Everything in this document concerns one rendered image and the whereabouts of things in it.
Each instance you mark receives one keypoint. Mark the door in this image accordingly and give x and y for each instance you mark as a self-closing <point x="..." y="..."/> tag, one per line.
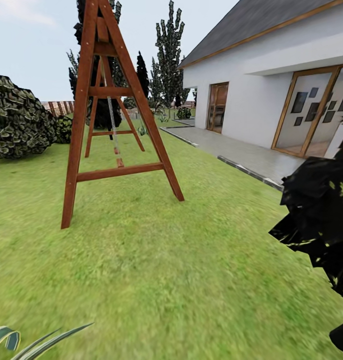
<point x="312" y="113"/>
<point x="217" y="104"/>

